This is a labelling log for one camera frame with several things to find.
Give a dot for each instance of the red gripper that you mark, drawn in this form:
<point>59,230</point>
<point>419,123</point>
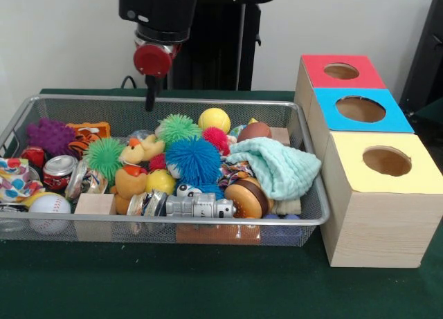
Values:
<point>153,60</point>

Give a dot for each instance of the crushed clear plastic bottle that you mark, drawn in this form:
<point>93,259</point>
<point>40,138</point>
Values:
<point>138,135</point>

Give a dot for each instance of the green spiky ball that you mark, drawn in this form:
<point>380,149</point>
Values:
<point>104,154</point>

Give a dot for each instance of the silver toy robot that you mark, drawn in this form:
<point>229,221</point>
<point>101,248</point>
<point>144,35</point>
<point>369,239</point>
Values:
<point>200,205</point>

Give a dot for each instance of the mint green cloth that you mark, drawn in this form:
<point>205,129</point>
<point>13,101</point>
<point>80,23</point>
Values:
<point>277,166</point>

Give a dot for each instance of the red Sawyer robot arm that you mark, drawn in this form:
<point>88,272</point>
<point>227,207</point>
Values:
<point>159,11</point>

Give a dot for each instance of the shallow metal mesh bin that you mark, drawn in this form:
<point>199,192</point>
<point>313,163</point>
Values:
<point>313,201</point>

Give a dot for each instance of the wooden box with three holes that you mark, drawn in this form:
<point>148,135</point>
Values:
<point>377,229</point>

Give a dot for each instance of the yellow plush duck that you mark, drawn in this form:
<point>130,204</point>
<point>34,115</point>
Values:
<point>142,149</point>

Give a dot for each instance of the yellow foam ball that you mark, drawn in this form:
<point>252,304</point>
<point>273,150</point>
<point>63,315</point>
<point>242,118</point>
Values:
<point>214,120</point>

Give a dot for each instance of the blue spiky ball with eyes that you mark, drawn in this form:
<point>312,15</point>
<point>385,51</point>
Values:
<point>187,190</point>

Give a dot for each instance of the purple spiky ball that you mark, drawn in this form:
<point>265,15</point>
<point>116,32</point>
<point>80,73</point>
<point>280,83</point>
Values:
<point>50,135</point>

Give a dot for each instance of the toy hamburger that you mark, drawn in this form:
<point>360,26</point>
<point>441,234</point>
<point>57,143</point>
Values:
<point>247,198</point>

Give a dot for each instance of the cream cloth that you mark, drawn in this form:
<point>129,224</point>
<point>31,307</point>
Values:
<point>289,206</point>

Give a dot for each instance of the black panel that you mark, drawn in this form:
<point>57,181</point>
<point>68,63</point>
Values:
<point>425,56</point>

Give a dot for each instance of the dark green side table cloth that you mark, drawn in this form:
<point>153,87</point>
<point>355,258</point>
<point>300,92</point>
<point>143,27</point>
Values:
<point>432,125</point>

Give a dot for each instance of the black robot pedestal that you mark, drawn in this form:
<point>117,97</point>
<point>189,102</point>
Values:
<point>221,38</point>

